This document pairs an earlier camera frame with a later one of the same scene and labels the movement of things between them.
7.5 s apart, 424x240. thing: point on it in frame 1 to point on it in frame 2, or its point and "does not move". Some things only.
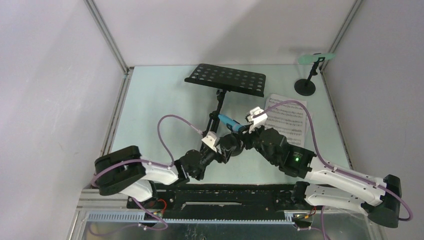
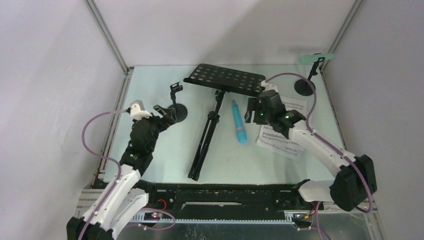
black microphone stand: (231, 143) to (181, 111)
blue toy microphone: (235, 125) to (241, 132)
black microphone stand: (306, 87) does not move
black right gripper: (246, 137) to (254, 104)
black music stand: (224, 79) does not move
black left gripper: (220, 157) to (164, 122)
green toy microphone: (309, 59) does not move
